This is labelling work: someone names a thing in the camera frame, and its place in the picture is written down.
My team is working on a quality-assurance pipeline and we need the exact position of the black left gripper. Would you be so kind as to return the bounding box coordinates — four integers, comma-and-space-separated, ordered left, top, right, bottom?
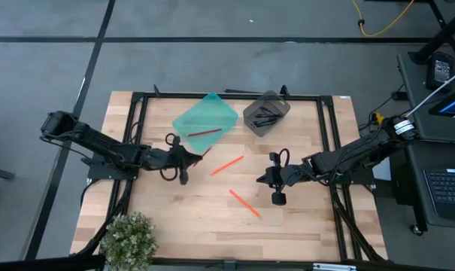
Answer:
168, 135, 204, 186

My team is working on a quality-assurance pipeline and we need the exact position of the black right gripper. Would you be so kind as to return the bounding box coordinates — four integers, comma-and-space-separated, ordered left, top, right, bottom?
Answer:
256, 151, 293, 206

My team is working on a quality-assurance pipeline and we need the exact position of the orange pencil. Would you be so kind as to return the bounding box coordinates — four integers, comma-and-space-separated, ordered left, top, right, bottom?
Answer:
229, 189, 262, 219
211, 154, 245, 176

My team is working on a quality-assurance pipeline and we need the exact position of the teal translucent plastic bin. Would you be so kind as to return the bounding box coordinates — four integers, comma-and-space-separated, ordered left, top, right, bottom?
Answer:
172, 93, 239, 154

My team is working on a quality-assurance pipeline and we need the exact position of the grey translucent plastic bin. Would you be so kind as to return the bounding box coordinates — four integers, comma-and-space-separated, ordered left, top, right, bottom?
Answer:
242, 90, 291, 138

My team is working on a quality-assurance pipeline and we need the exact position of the small green artificial plant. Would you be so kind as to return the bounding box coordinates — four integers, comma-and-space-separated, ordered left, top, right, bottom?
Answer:
99, 212, 159, 271

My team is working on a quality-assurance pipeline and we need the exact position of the silver metal clamp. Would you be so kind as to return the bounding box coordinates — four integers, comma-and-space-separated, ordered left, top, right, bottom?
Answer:
312, 263, 358, 271

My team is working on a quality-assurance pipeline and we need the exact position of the black laptop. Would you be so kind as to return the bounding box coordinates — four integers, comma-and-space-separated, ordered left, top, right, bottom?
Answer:
422, 167, 455, 224

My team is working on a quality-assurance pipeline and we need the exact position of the black power adapter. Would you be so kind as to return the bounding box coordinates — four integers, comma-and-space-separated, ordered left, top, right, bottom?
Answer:
425, 52, 455, 92

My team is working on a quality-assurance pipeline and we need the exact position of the black stand leg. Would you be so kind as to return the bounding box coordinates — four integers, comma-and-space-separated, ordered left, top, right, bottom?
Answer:
410, 0, 455, 65

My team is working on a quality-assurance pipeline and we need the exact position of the black aluminium table frame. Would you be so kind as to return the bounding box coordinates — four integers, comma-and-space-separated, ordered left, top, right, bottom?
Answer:
76, 84, 387, 271

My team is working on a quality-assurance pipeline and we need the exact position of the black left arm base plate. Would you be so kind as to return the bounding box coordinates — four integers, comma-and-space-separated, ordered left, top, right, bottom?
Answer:
86, 150, 140, 181

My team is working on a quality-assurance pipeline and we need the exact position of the black cable bundle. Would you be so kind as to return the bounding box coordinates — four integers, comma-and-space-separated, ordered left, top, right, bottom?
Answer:
330, 184, 387, 263
76, 179, 135, 261

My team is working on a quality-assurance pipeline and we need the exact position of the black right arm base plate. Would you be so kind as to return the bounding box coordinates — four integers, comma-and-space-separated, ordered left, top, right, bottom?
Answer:
322, 154, 375, 186

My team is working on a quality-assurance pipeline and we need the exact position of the yellow floor cable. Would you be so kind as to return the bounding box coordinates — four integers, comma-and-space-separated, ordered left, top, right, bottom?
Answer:
352, 0, 416, 38

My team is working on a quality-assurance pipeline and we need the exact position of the white cable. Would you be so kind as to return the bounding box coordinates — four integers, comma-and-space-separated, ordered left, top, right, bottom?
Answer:
405, 66, 455, 118

